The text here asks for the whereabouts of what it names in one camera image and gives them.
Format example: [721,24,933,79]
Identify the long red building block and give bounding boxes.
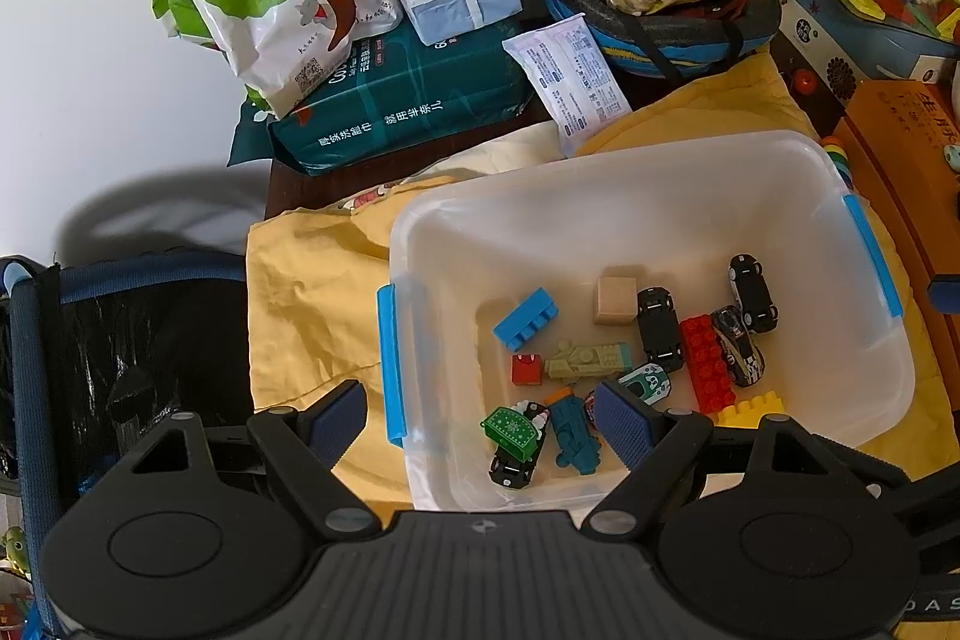
[680,315,736,414]

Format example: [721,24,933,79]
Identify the wooden cube block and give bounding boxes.
[594,276,638,325]

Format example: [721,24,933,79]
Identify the blue building block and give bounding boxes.
[493,287,558,353]

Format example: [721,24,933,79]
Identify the teal white toy car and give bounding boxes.
[619,362,672,406]

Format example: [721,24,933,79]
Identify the teal toy vehicle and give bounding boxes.
[545,388,601,474]

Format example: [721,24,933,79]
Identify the yellow building block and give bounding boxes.
[716,392,786,429]

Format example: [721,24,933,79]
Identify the black toy car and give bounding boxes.
[711,305,766,388]
[636,286,683,374]
[729,253,779,333]

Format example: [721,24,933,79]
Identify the beige toy tank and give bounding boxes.
[544,339,635,385]

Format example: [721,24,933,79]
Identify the green toy piece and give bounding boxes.
[480,406,540,463]

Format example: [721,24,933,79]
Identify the small red block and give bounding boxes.
[511,354,544,386]

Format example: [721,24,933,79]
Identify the orange box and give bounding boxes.
[831,77,960,289]

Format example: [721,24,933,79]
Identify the yellow cloth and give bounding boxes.
[242,47,960,640]

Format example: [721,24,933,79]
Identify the translucent white plastic bin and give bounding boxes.
[377,131,914,513]

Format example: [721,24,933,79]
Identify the blue puzzle box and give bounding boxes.
[779,0,958,106]

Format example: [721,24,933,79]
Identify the white sachet packet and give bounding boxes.
[503,14,631,158]

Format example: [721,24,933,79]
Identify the dark green package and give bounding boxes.
[228,18,532,177]

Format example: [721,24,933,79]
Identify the blue black basket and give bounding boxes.
[545,0,781,86]

